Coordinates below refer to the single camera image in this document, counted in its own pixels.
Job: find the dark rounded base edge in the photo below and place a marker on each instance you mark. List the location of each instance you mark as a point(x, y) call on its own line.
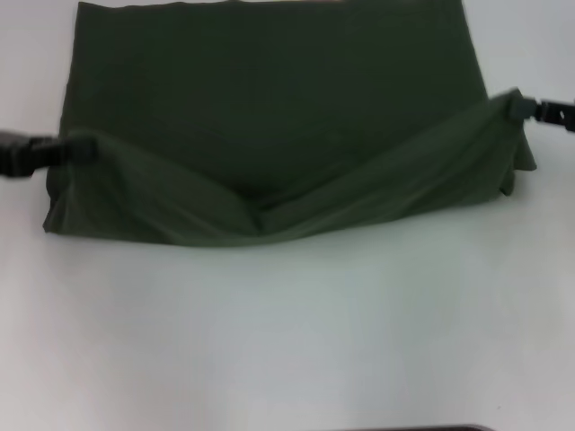
point(449, 428)

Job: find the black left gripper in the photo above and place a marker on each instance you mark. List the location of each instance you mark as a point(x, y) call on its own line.
point(18, 155)

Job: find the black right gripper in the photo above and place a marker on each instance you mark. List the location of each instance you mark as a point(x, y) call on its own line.
point(557, 112)

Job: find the dark green FREE t-shirt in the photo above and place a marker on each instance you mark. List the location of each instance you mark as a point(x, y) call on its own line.
point(278, 112)

